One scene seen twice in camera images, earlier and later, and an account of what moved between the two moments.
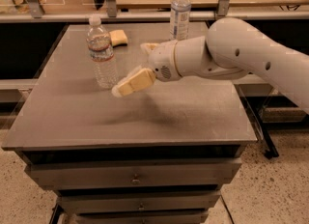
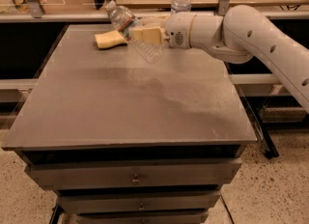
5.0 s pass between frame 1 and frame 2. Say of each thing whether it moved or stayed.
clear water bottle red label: moved
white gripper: moved
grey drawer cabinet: stayed
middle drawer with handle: stayed
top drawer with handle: stayed
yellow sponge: stayed
